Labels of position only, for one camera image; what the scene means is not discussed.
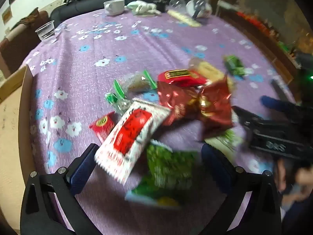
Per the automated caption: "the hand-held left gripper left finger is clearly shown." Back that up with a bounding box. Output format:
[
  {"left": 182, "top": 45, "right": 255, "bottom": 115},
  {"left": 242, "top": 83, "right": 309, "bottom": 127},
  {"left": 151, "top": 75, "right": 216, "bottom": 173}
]
[{"left": 21, "top": 143, "right": 103, "bottom": 235}]

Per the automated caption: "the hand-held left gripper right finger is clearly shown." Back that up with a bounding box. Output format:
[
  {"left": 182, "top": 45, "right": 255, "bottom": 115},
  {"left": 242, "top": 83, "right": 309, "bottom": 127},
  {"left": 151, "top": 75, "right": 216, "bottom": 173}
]
[{"left": 193, "top": 143, "right": 282, "bottom": 235}]

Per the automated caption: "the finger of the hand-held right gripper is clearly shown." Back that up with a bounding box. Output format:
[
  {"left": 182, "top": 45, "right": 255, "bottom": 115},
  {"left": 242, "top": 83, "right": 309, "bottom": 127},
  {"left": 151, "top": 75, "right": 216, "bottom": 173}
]
[
  {"left": 260, "top": 96, "right": 301, "bottom": 118},
  {"left": 232, "top": 106, "right": 269, "bottom": 131}
]

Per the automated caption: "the white red snack packet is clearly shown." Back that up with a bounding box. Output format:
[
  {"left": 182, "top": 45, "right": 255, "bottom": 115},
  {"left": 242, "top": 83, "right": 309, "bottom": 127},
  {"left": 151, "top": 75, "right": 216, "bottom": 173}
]
[{"left": 94, "top": 98, "right": 172, "bottom": 184}]

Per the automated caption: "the yellow biscuit packet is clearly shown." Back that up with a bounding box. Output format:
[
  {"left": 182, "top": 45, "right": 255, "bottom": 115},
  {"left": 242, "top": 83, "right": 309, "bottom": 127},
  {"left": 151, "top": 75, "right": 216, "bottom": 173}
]
[{"left": 188, "top": 59, "right": 236, "bottom": 89}]

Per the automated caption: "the red candy packet black label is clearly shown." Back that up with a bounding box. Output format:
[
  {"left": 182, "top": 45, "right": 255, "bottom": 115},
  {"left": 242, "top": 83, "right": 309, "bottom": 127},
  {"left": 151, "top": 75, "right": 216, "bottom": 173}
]
[
  {"left": 157, "top": 70, "right": 207, "bottom": 87},
  {"left": 89, "top": 111, "right": 116, "bottom": 144}
]

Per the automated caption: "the cardboard box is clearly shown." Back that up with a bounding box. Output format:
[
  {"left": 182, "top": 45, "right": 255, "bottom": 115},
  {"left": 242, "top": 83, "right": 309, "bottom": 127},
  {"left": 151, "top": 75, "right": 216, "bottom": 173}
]
[{"left": 0, "top": 65, "right": 37, "bottom": 226}]

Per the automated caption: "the person's right hand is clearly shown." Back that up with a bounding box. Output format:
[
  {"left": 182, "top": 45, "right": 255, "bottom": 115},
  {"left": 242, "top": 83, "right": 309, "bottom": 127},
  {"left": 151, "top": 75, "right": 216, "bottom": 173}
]
[{"left": 275, "top": 160, "right": 313, "bottom": 201}]

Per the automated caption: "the pale green white snack packet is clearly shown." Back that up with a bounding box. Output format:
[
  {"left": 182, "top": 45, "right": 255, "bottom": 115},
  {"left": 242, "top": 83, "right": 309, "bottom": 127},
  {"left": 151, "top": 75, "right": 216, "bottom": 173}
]
[{"left": 205, "top": 130, "right": 245, "bottom": 152}]

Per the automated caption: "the dark red foil snack packet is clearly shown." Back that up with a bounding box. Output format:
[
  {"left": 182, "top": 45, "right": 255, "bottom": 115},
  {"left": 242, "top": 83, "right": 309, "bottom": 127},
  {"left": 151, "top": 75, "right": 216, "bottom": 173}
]
[
  {"left": 198, "top": 73, "right": 235, "bottom": 130},
  {"left": 156, "top": 81, "right": 203, "bottom": 128}
]

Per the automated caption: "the small green snack packet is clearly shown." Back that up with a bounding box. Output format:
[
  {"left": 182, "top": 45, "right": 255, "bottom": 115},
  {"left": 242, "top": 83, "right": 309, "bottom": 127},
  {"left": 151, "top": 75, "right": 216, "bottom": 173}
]
[{"left": 224, "top": 55, "right": 246, "bottom": 76}]

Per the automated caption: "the green white yellow snack packet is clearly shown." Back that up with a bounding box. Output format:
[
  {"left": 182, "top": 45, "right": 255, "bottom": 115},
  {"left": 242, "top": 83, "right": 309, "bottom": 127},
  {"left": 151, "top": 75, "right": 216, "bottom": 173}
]
[{"left": 125, "top": 176, "right": 181, "bottom": 210}]

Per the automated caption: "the person's blue clothing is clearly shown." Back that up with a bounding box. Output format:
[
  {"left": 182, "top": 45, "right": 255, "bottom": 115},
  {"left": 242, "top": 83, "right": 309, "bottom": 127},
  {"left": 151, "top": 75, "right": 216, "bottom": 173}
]
[{"left": 280, "top": 191, "right": 313, "bottom": 228}]

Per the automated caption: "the clear green candy packet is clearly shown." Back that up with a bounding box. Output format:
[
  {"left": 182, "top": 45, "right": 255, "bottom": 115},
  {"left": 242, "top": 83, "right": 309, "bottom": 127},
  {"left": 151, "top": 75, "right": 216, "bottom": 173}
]
[
  {"left": 113, "top": 70, "right": 157, "bottom": 98},
  {"left": 105, "top": 93, "right": 134, "bottom": 114}
]

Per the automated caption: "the row of colourful small boxes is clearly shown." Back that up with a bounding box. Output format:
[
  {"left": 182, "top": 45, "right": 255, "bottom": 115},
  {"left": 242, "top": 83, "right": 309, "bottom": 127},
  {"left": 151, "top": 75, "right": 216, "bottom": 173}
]
[{"left": 237, "top": 11, "right": 301, "bottom": 61}]

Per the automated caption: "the wooden glass sideboard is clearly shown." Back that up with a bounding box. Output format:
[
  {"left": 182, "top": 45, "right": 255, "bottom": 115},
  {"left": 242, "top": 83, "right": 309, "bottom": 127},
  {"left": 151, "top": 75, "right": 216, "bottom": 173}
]
[{"left": 210, "top": 0, "right": 313, "bottom": 98}]

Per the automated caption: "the cream tube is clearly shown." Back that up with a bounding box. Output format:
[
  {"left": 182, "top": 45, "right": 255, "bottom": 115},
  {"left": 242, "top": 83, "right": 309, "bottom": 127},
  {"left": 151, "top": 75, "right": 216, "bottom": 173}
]
[{"left": 167, "top": 10, "right": 202, "bottom": 27}]

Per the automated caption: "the purple floral tablecloth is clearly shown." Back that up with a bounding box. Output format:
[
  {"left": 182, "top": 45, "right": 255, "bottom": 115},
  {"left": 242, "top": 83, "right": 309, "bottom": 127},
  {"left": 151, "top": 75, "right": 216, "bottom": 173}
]
[{"left": 21, "top": 7, "right": 301, "bottom": 235}]

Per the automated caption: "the white bowl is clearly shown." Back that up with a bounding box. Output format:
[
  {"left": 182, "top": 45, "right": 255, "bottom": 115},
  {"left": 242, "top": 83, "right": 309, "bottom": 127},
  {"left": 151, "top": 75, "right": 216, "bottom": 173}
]
[{"left": 186, "top": 0, "right": 213, "bottom": 17}]

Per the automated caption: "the black phone stand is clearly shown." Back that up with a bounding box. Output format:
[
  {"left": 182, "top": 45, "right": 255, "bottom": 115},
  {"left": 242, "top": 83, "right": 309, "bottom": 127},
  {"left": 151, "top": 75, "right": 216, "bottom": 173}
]
[{"left": 193, "top": 0, "right": 208, "bottom": 20}]

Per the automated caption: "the brown armchair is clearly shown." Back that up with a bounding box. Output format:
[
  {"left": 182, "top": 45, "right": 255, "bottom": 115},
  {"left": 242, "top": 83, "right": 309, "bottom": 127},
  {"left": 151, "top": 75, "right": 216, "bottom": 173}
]
[{"left": 0, "top": 7, "right": 52, "bottom": 79}]

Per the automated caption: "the clear plastic cup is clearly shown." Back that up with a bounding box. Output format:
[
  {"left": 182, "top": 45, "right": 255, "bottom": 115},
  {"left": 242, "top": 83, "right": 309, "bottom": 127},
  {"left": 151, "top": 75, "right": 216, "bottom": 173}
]
[{"left": 35, "top": 21, "right": 59, "bottom": 42}]

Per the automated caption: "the small black box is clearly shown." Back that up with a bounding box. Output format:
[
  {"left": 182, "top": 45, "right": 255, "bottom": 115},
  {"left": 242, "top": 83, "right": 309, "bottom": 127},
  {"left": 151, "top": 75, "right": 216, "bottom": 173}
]
[{"left": 153, "top": 0, "right": 169, "bottom": 11}]

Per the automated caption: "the white crumpled cloth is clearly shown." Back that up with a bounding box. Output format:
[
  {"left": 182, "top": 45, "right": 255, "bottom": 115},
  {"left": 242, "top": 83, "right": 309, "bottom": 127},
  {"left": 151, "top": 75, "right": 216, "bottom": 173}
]
[{"left": 126, "top": 0, "right": 162, "bottom": 15}]

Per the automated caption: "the brown patterned cloth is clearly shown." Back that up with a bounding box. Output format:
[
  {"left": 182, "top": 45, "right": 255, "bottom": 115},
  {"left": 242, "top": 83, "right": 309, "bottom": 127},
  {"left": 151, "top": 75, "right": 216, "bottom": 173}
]
[{"left": 18, "top": 7, "right": 41, "bottom": 27}]

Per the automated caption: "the black sofa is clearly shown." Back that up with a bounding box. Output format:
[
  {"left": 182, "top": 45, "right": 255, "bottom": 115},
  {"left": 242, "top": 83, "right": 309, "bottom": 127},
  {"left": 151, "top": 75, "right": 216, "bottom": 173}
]
[{"left": 50, "top": 0, "right": 193, "bottom": 27}]

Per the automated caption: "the white mug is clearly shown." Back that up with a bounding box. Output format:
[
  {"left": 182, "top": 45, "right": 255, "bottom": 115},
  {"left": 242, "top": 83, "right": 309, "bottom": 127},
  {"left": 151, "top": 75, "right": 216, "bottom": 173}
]
[{"left": 103, "top": 0, "right": 126, "bottom": 15}]

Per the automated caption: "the small wall picture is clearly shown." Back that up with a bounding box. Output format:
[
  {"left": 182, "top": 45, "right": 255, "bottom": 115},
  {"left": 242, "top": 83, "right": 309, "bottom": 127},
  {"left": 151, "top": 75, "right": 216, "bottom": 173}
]
[{"left": 2, "top": 6, "right": 12, "bottom": 25}]

